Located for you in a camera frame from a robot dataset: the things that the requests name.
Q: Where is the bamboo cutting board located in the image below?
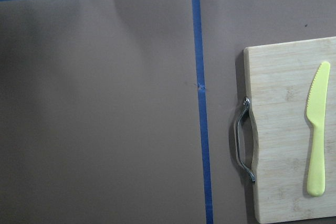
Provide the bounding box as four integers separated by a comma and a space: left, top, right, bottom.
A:
244, 37, 335, 223

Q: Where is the yellow plastic knife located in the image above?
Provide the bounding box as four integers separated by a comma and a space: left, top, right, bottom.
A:
306, 61, 331, 197

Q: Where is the metal board handle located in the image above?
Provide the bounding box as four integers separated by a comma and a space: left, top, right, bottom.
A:
234, 96, 256, 183

